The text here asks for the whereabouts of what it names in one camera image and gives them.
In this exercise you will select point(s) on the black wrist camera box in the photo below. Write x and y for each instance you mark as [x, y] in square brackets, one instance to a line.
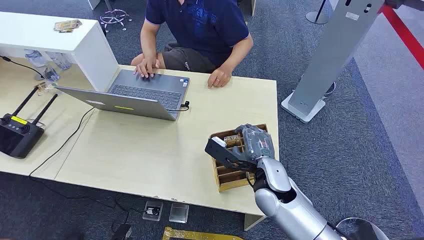
[220, 153]

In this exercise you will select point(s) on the person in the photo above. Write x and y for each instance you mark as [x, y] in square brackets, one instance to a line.
[202, 30]

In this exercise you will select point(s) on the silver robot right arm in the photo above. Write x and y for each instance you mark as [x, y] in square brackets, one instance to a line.
[291, 205]

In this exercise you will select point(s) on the empty floor socket box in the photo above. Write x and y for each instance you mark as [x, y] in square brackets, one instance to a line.
[179, 212]

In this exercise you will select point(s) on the small clear plastic bottle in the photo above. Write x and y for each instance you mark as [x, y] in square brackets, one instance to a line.
[51, 74]

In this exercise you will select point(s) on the red barrier belt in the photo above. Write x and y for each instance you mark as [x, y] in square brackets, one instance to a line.
[405, 34]

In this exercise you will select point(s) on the wooden table leg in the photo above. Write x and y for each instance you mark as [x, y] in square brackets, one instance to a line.
[253, 222]

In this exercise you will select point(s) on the wooden compartment box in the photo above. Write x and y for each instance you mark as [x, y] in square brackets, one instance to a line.
[232, 177]

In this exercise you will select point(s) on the black remote controller with antennas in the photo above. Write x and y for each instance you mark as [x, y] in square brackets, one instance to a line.
[18, 132]

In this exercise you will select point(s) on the round chrome-rimmed base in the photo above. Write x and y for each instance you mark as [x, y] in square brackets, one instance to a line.
[364, 230]

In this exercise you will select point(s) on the grey kiosk stand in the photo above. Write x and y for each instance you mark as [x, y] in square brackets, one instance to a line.
[331, 56]

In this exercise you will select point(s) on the person's hand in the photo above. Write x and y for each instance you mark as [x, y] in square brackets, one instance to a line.
[218, 78]
[147, 66]

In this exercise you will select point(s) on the black power adapter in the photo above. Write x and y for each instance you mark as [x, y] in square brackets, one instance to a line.
[121, 232]

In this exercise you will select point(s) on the person's left hand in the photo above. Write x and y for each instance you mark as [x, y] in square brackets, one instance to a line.
[218, 78]

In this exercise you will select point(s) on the person's right hand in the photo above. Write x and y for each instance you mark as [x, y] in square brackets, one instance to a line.
[147, 66]

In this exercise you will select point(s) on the grey laptop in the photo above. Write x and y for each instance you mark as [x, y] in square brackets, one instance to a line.
[132, 99]

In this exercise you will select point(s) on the gold frame plate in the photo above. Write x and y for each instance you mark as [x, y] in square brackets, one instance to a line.
[185, 235]

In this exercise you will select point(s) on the stanchion post with round base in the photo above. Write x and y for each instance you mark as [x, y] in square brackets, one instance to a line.
[317, 15]

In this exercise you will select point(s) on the floor socket box with plug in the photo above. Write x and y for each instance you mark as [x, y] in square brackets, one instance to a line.
[152, 210]

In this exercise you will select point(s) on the white shelf unit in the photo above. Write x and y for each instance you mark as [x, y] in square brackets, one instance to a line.
[89, 49]

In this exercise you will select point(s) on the printed card in box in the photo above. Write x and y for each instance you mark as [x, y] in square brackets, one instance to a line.
[233, 139]

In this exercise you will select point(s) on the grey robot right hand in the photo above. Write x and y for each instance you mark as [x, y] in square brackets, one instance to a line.
[258, 144]

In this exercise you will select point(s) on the chrome chair base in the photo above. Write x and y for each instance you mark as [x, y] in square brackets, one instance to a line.
[114, 17]

